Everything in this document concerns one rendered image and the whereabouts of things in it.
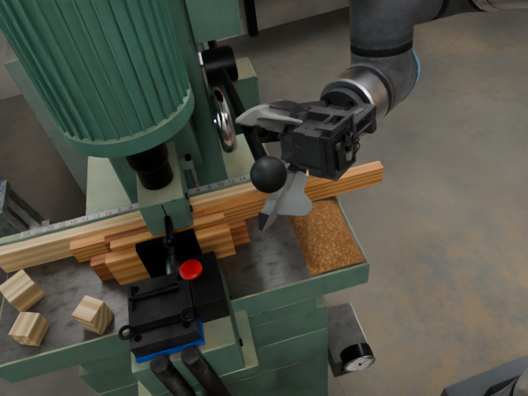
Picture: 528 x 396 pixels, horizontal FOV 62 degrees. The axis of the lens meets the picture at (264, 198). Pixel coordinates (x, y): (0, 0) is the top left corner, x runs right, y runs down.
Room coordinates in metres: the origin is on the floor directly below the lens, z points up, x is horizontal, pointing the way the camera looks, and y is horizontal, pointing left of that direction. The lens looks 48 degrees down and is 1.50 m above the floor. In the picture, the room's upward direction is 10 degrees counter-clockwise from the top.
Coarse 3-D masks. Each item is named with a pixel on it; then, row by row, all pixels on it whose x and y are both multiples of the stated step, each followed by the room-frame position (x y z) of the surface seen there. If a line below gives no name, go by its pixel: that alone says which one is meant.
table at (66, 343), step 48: (288, 240) 0.44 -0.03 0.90; (48, 288) 0.43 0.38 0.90; (96, 288) 0.41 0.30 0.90; (240, 288) 0.36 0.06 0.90; (288, 288) 0.35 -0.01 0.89; (336, 288) 0.36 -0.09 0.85; (0, 336) 0.35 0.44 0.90; (48, 336) 0.34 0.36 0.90; (96, 336) 0.32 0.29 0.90; (240, 336) 0.30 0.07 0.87; (192, 384) 0.24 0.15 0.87
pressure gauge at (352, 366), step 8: (360, 344) 0.33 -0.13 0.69; (344, 352) 0.32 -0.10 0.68; (352, 352) 0.32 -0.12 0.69; (360, 352) 0.31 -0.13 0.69; (368, 352) 0.31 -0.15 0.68; (344, 360) 0.31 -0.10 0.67; (352, 360) 0.30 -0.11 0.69; (360, 360) 0.30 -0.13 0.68; (368, 360) 0.31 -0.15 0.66; (344, 368) 0.30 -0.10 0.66; (352, 368) 0.30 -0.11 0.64; (360, 368) 0.30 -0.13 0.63
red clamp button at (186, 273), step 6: (186, 264) 0.34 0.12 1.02; (192, 264) 0.34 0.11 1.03; (198, 264) 0.34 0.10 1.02; (180, 270) 0.33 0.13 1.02; (186, 270) 0.33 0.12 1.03; (192, 270) 0.33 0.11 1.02; (198, 270) 0.33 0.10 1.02; (186, 276) 0.32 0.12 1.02; (192, 276) 0.32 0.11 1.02; (198, 276) 0.32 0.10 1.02
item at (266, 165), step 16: (224, 48) 0.65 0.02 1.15; (208, 64) 0.63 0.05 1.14; (224, 64) 0.63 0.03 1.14; (208, 80) 0.63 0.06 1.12; (224, 80) 0.56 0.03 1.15; (240, 112) 0.43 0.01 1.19; (256, 144) 0.34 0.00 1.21; (256, 160) 0.30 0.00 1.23; (272, 160) 0.29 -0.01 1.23; (256, 176) 0.28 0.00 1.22; (272, 176) 0.28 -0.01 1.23
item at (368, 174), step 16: (352, 176) 0.53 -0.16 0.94; (368, 176) 0.53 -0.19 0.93; (256, 192) 0.53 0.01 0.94; (304, 192) 0.52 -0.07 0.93; (320, 192) 0.52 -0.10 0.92; (336, 192) 0.52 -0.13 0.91; (208, 208) 0.51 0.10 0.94; (224, 208) 0.50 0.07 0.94; (240, 208) 0.50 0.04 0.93; (256, 208) 0.51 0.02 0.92; (80, 240) 0.48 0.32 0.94; (96, 240) 0.48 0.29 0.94; (80, 256) 0.47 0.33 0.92
